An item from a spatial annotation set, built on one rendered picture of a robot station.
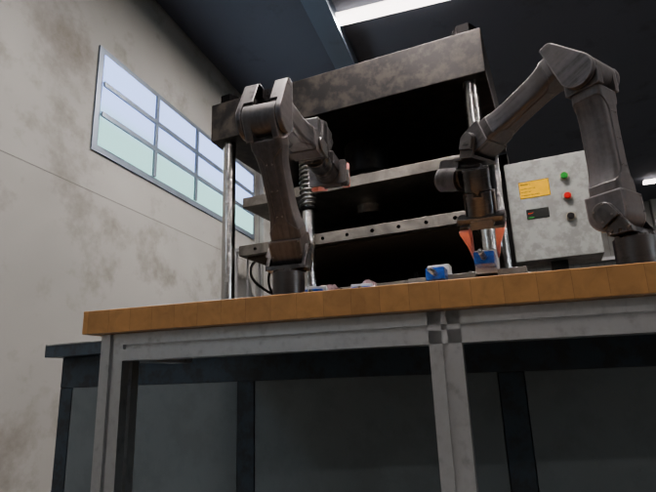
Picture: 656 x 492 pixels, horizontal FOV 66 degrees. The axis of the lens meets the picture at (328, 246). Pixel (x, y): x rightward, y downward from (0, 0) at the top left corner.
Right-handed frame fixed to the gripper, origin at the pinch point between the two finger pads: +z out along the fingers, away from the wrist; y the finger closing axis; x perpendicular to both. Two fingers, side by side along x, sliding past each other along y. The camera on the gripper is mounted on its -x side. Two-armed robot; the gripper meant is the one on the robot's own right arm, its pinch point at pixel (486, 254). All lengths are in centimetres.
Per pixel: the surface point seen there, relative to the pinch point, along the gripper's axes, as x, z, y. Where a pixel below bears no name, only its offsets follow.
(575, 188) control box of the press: -94, 2, -25
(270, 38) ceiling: -354, -140, 208
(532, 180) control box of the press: -97, -3, -11
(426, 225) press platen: -85, 8, 30
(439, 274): 6.4, 2.0, 9.7
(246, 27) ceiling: -333, -150, 220
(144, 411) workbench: 19, 31, 93
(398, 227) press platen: -88, 8, 42
